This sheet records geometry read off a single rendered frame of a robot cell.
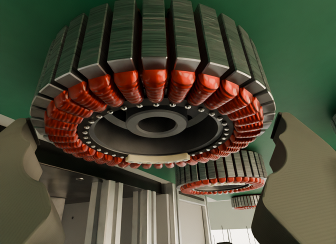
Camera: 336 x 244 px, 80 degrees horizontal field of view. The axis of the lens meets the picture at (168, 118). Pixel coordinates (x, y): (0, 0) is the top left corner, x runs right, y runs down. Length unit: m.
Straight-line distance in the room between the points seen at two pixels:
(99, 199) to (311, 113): 0.25
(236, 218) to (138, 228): 6.24
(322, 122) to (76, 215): 0.48
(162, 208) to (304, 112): 0.31
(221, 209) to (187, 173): 6.40
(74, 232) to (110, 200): 0.27
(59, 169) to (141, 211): 0.18
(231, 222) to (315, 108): 6.43
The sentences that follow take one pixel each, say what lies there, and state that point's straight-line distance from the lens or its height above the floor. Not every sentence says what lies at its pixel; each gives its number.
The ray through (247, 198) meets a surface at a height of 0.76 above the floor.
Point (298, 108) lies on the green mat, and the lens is 0.18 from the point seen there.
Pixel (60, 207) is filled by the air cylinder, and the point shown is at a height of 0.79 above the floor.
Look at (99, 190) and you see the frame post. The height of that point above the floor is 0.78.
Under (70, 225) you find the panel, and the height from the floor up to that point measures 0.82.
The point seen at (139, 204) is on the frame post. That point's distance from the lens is 0.37.
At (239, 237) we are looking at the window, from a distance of 6.58.
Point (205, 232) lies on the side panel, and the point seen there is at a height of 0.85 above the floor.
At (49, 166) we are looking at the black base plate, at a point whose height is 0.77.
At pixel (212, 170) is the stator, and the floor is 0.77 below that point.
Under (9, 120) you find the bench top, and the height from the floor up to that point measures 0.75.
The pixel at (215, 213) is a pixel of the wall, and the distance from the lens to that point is 6.66.
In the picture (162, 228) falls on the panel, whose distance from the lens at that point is 0.41.
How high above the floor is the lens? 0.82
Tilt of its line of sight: 28 degrees down
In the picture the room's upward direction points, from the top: 177 degrees clockwise
